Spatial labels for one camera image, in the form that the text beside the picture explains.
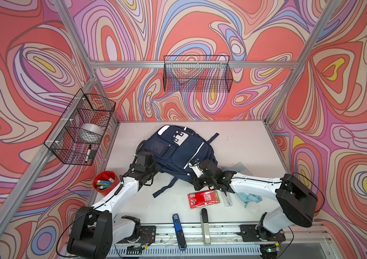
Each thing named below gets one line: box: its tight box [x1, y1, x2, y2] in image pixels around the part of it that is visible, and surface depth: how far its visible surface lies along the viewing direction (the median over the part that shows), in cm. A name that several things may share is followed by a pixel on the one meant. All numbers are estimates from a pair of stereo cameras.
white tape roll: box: [75, 123, 105, 144], surface depth 73 cm
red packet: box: [187, 189, 221, 209], surface depth 86 cm
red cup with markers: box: [92, 170, 120, 196], surface depth 80 cm
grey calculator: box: [220, 161, 254, 176], surface depth 95 cm
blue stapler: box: [172, 213, 188, 252], surface depth 74 cm
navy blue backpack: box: [140, 125, 220, 197], surface depth 95 cm
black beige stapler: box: [199, 208, 212, 246], surface depth 75 cm
